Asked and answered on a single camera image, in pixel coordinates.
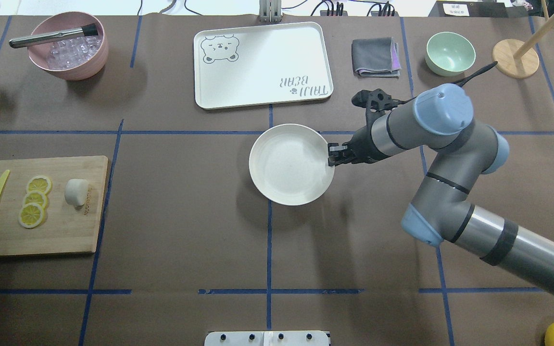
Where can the wooden mug tree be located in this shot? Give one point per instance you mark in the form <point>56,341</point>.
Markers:
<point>519,59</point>

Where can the white bear tray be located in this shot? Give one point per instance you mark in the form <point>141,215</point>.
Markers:
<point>259,65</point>

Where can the black remote box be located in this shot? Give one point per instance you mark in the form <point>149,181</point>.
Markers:
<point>463,8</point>

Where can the black power strip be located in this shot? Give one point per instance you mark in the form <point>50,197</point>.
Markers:
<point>355,8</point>

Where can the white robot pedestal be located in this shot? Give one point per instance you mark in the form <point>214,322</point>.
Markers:
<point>268,338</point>

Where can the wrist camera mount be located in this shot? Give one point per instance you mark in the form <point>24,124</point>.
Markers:
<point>376,100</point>

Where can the white steamed bun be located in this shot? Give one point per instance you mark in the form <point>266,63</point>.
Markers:
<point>76,191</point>

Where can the pink bowl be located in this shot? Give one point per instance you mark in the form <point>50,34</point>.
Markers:
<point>38,53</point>

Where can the mint green bowl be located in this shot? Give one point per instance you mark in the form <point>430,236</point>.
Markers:
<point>449,54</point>

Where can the steel muddler tool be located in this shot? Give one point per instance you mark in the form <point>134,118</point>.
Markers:
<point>90,30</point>

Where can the ice cubes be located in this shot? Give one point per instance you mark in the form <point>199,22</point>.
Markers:
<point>72,52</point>

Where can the far lemon slice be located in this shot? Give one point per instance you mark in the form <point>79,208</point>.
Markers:
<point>31,215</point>

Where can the folded grey cloth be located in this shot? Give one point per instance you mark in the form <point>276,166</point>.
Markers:
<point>376,57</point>

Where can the bamboo cutting board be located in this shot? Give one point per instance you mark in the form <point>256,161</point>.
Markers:
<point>51,205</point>

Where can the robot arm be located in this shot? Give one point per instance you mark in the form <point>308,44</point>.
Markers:
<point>443,120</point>

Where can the beige round plate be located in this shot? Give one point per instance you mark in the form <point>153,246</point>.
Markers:
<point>288,164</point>

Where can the aluminium frame post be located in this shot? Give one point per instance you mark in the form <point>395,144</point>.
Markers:
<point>270,11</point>

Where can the lemon slice near bun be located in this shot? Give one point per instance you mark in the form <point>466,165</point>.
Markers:
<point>40,183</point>

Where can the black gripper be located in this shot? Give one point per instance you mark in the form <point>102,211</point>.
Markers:
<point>362,146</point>

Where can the middle lemon slice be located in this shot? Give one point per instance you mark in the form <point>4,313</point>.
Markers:
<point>36,196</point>

